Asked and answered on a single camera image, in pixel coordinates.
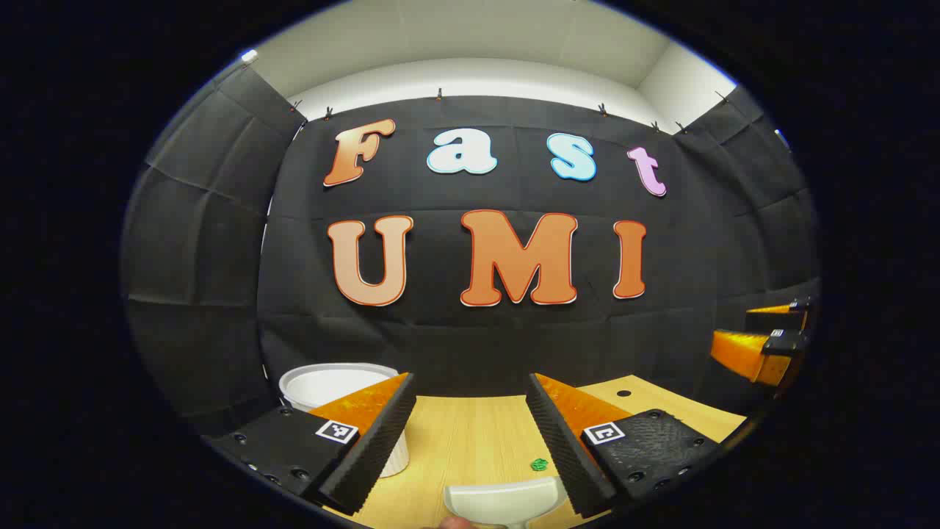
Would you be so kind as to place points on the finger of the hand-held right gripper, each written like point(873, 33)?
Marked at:
point(786, 317)
point(749, 353)

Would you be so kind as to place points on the white plastic dustpan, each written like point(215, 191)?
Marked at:
point(503, 499)

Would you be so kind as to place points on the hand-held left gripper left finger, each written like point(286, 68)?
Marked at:
point(374, 448)

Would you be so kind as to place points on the green paper ball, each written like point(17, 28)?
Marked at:
point(540, 464)

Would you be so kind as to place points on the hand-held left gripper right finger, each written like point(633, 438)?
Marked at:
point(562, 448)

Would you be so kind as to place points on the wooden desktop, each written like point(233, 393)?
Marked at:
point(470, 441)

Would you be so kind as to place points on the white ribbed garbage bin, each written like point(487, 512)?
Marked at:
point(330, 386)

